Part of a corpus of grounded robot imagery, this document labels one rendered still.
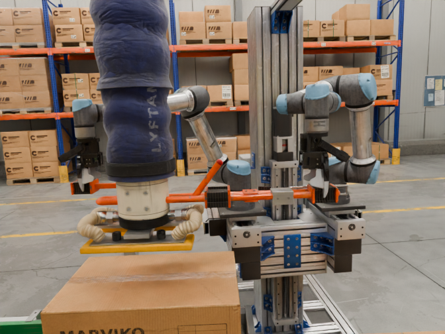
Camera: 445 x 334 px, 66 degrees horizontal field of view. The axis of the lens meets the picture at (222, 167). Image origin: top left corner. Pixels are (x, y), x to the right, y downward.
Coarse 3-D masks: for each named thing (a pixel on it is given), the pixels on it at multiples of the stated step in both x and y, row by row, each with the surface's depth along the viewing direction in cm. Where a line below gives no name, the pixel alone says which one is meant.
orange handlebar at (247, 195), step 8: (96, 184) 141; (104, 184) 141; (112, 184) 141; (232, 192) 117; (240, 192) 117; (248, 192) 114; (256, 192) 113; (264, 192) 117; (296, 192) 114; (304, 192) 113; (96, 200) 115; (104, 200) 114; (112, 200) 113; (168, 200) 113; (176, 200) 113; (184, 200) 113; (192, 200) 113; (200, 200) 113; (232, 200) 114; (240, 200) 114; (248, 200) 114; (256, 200) 114
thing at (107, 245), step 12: (108, 240) 108; (120, 240) 108; (132, 240) 108; (144, 240) 107; (156, 240) 107; (168, 240) 107; (180, 240) 106; (192, 240) 108; (84, 252) 104; (96, 252) 104; (108, 252) 104; (120, 252) 104
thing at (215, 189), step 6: (216, 186) 120; (222, 186) 120; (228, 186) 117; (210, 192) 111; (216, 192) 111; (222, 192) 111; (228, 192) 112; (210, 198) 112; (216, 198) 112; (222, 198) 112; (228, 198) 112; (210, 204) 112; (216, 204) 112; (222, 204) 112; (228, 204) 112
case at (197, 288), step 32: (128, 256) 141; (160, 256) 140; (192, 256) 138; (224, 256) 137; (64, 288) 117; (96, 288) 116; (128, 288) 115; (160, 288) 114; (192, 288) 114; (224, 288) 113; (64, 320) 103; (96, 320) 104; (128, 320) 104; (160, 320) 104; (192, 320) 104; (224, 320) 104
